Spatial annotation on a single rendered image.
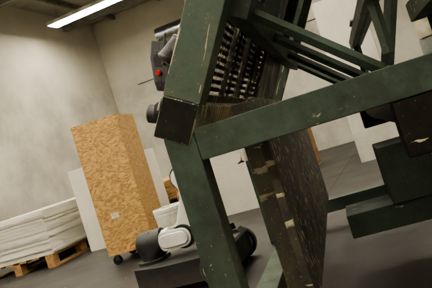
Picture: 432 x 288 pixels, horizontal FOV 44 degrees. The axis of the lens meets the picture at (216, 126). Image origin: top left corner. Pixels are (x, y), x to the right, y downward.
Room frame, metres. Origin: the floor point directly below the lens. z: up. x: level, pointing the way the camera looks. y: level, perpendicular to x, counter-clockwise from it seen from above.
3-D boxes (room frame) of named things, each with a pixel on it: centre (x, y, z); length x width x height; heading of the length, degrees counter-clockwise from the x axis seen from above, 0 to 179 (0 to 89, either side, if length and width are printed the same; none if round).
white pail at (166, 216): (4.51, 0.56, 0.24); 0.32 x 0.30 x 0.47; 161
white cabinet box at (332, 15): (6.84, -1.94, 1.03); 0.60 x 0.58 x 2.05; 161
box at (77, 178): (6.57, 1.32, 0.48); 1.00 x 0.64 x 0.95; 161
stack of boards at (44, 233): (7.17, 2.17, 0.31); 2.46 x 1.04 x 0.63; 161
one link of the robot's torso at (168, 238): (3.27, 0.40, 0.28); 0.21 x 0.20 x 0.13; 74
